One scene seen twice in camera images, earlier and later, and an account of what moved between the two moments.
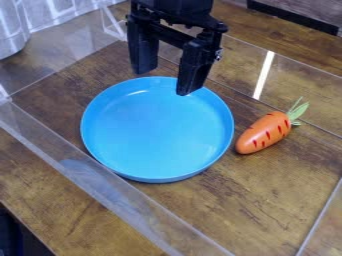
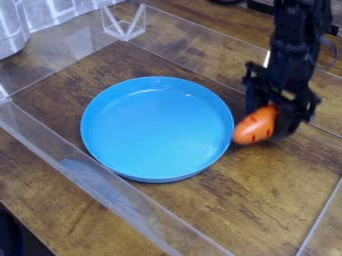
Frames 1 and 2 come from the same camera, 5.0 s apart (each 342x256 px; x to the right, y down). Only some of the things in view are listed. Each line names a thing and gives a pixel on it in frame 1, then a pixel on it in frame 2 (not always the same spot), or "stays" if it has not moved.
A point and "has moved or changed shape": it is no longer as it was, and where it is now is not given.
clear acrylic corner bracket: [109, 24] stays
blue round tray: [152, 135] stays
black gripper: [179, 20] -> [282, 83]
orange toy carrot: [268, 129] has moved or changed shape
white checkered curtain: [24, 15] stays
